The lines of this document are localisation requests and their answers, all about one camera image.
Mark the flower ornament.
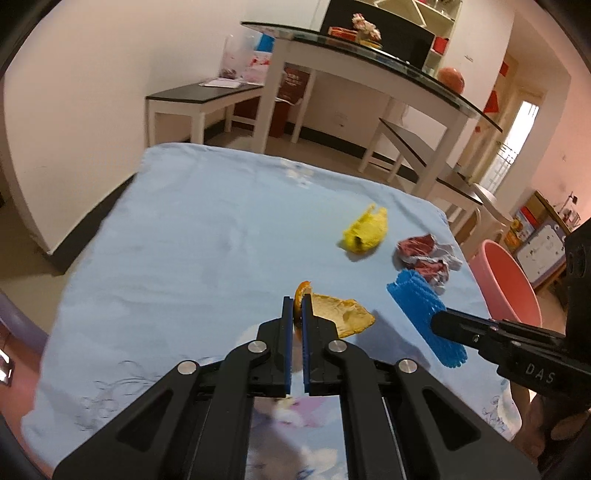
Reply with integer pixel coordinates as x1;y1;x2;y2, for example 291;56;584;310
352;13;383;42

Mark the printed wrapper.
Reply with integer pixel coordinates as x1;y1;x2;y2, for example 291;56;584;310
393;233;464;294

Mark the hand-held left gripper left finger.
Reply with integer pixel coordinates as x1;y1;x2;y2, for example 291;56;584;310
53;296;295;480

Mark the large orange peel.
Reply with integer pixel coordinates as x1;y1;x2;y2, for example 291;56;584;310
307;293;376;339

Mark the clear plastic container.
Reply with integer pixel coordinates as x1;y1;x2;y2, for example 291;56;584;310
224;34;257;79

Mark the dark red carton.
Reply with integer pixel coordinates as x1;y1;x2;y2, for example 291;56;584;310
269;65;311;138

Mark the black-top bench with paper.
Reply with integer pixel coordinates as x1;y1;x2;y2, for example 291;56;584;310
146;82;265;145

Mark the white shelf unit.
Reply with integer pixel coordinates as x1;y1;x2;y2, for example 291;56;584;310
374;0;462;75

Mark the pink plastic bucket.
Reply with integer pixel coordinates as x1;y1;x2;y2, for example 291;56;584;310
470;239;543;329

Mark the black-top white bench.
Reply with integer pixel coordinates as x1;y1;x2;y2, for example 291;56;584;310
362;117;483;222

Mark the beige plastic stool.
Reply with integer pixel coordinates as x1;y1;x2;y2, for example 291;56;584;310
455;182;513;245

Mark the orange ball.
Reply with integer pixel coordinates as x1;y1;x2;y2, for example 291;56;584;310
438;67;467;93

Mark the blue foam net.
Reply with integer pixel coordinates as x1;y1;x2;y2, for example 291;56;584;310
386;270;468;369

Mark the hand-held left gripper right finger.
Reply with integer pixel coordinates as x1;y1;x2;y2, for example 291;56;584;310
302;295;539;480

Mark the white printed plastic bag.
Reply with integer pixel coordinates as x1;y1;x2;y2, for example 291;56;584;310
242;51;273;84

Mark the white glass-top table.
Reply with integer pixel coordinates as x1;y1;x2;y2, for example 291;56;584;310
240;21;504;199

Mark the purple chair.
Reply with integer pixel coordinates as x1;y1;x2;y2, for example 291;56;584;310
0;291;49;361

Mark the light blue table cloth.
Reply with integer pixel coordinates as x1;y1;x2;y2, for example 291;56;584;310
21;142;522;480

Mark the small orange peel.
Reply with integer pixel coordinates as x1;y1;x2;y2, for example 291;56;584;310
294;281;315;330

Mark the yellow foam net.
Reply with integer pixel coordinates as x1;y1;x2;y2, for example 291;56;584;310
341;205;389;256

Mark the colourful cardboard box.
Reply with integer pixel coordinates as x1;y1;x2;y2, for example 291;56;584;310
503;191;568;289

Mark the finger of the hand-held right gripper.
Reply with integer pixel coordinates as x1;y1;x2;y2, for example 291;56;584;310
431;310;504;365

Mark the black monitor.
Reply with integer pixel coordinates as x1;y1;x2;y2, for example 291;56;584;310
320;0;437;70

